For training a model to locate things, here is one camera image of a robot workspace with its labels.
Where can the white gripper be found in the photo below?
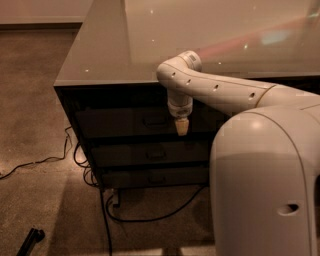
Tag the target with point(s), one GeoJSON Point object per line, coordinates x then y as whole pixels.
{"type": "Point", "coordinates": [180, 111]}

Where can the drawer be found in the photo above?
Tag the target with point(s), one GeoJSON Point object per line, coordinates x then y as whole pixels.
{"type": "Point", "coordinates": [151, 153]}
{"type": "Point", "coordinates": [123, 122]}
{"type": "Point", "coordinates": [156, 177]}

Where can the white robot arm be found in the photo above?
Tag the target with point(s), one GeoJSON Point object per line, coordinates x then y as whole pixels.
{"type": "Point", "coordinates": [264, 160]}

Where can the dark cabinet with glossy top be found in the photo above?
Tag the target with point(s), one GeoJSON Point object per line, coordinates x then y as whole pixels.
{"type": "Point", "coordinates": [113, 60]}

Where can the black cylindrical floor object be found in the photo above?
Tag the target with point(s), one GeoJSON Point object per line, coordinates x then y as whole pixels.
{"type": "Point", "coordinates": [34, 236]}

